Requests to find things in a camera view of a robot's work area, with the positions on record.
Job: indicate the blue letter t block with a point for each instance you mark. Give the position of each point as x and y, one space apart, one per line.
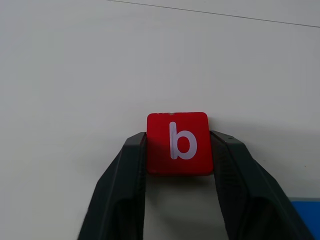
310 215

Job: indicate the red letter b block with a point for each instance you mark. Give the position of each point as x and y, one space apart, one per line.
160 150

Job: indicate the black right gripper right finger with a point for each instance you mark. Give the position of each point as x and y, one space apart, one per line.
250 200

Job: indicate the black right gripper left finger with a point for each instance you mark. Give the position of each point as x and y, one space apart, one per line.
117 195

